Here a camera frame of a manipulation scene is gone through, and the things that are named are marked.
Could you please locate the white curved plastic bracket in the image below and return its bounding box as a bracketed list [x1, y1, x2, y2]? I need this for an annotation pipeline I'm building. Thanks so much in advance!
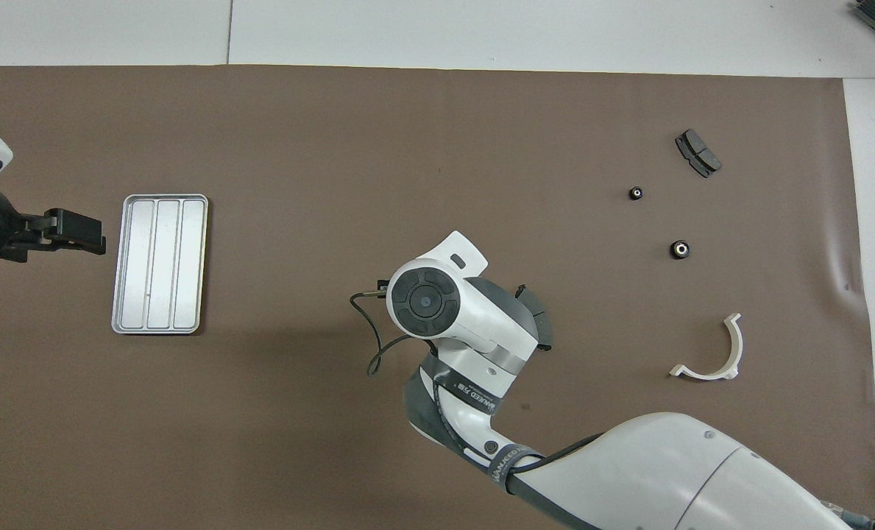
[669, 313, 744, 381]

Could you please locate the brown table mat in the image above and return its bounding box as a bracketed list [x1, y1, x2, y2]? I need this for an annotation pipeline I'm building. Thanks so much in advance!
[0, 65, 875, 530]

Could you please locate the silver metal tray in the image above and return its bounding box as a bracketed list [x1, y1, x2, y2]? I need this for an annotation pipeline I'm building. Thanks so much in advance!
[111, 194, 210, 336]

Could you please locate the dark grey brake pad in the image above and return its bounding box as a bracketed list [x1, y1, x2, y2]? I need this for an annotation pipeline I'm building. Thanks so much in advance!
[675, 129, 723, 178]
[517, 287, 554, 351]

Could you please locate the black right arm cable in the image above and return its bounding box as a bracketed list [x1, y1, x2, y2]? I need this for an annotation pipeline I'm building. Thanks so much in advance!
[349, 289, 556, 479]

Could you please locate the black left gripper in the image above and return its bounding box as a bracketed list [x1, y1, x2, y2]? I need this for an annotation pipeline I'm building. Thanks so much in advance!
[0, 190, 107, 264]

